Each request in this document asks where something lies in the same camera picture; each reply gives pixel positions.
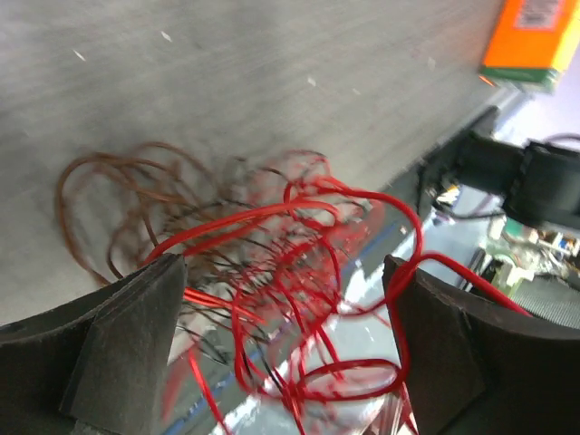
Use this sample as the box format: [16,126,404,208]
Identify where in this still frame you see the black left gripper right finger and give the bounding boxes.
[396,271,579,434]

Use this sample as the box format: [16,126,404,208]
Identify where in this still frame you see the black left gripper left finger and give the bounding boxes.
[1,254,187,434]

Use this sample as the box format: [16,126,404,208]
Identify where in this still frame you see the wire bundle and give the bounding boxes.
[56,142,386,409]

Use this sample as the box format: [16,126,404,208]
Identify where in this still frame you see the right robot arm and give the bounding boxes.
[418,106,579,232]

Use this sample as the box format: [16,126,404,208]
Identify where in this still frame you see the orange yellow carton box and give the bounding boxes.
[478,0,579,94]

